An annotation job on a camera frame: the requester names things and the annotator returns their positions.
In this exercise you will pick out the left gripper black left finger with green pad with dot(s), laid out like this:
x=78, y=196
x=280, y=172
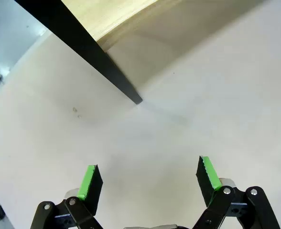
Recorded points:
x=92, y=188

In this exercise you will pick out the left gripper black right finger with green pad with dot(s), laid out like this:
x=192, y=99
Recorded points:
x=206, y=181

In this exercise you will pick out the black-framed wooden two-tier shelf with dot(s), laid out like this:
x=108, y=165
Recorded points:
x=88, y=45

